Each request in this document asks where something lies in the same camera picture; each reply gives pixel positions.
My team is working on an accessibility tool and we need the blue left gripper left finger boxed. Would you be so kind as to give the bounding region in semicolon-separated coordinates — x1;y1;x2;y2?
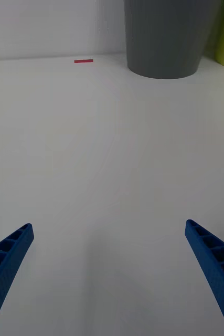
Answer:
0;223;35;336

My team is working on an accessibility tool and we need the grey plastic waste bin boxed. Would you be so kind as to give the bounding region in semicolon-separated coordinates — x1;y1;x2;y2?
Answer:
123;0;224;80

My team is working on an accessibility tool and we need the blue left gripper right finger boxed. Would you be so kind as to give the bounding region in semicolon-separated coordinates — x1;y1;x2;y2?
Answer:
184;219;224;336

